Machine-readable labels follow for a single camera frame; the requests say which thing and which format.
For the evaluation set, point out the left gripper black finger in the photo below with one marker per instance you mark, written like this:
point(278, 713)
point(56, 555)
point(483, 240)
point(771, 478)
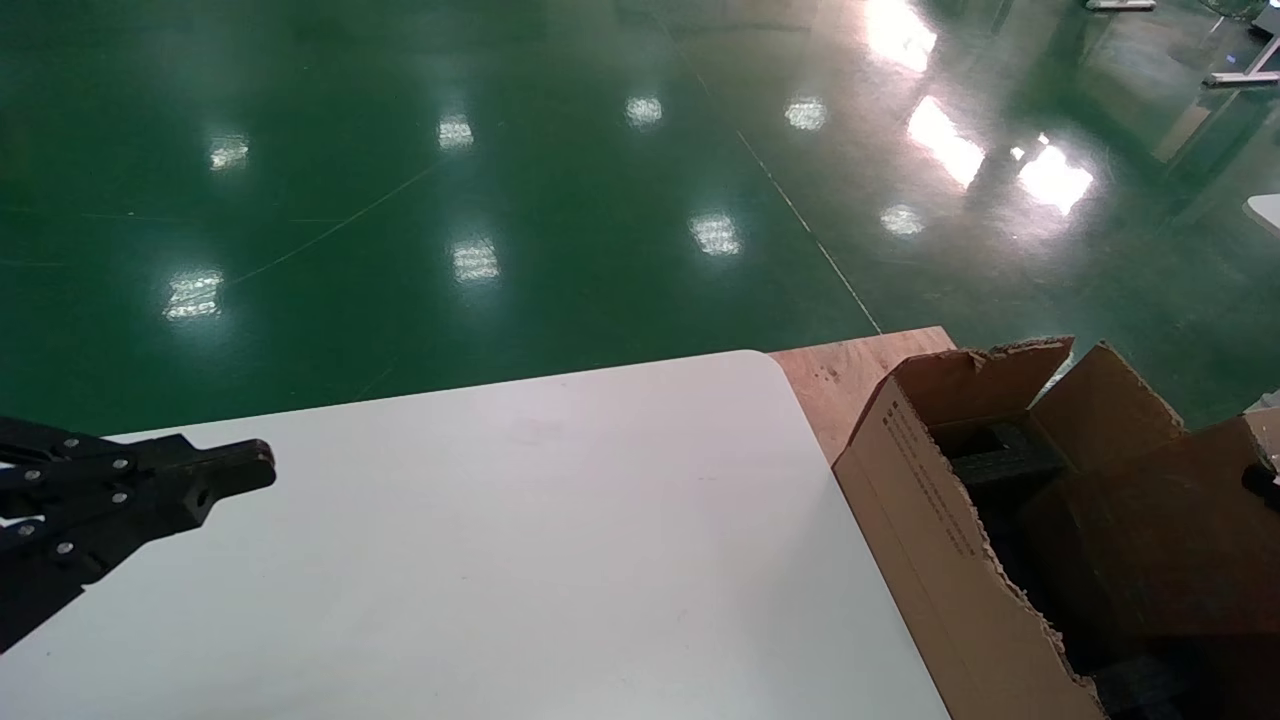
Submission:
point(150, 458)
point(120, 515)

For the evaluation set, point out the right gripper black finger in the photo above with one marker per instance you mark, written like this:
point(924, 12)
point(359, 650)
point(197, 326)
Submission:
point(1264, 486)

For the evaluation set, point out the big torn cardboard box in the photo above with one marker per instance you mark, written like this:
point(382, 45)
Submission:
point(930, 540)

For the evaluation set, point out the black foam block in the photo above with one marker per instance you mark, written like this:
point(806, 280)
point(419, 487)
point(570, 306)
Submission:
point(1150, 685)
point(1000, 462)

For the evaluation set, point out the grey table leg with foot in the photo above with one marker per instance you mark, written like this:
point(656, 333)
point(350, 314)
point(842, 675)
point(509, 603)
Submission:
point(1240, 78)

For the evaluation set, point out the plywood board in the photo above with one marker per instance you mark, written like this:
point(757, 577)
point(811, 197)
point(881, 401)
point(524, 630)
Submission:
point(830, 380)

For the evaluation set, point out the grey table foot bar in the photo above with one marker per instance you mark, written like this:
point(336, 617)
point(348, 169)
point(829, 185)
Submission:
point(1120, 4)

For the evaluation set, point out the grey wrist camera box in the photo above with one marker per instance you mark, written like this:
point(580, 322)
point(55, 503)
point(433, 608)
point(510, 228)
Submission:
point(1268, 401)

